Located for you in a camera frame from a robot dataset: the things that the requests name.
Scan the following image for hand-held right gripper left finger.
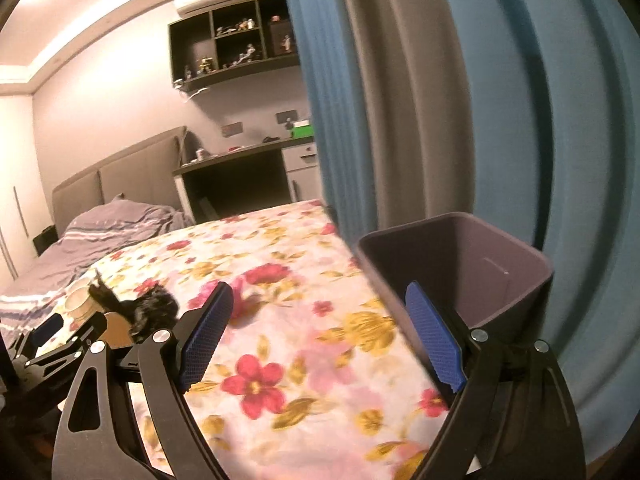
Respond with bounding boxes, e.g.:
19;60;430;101
52;281;235;480

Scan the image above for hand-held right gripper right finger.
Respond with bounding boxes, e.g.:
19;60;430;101
404;280;586;480

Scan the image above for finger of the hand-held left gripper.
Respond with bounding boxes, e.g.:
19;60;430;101
17;312;66;361
27;324;108;368

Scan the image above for white grid paper cup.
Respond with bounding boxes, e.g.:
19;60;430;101
66;280;97;306
70;300;103;322

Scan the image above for orange printed paper cup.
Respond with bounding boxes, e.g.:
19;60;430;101
102;311;135;350

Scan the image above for black plastic bag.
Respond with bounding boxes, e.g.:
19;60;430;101
89;269;180;343

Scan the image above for grey plastic bin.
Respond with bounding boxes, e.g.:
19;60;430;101
356;212;555;396

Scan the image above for black bedside stand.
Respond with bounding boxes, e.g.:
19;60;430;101
32;225;57;257

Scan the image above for grey striped blanket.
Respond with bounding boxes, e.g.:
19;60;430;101
0;195;193;341

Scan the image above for floral tablecloth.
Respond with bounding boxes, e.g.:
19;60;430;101
50;199;453;480

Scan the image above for dark wooden desk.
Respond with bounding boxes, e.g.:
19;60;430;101
172;136;321;221

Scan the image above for grey padded headboard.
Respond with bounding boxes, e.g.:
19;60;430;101
52;126;188;238

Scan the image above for white drawer cabinet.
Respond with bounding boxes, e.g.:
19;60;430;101
281;142;323;206

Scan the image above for blue and grey curtain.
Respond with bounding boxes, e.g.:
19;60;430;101
280;0;640;461

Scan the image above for row of shelf figurines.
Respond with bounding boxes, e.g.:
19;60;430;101
182;16;296;81

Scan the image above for wardrobe door handle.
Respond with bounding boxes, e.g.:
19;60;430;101
12;186;28;236

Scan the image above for dark wall shelf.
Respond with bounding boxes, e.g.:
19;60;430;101
167;0;301;93

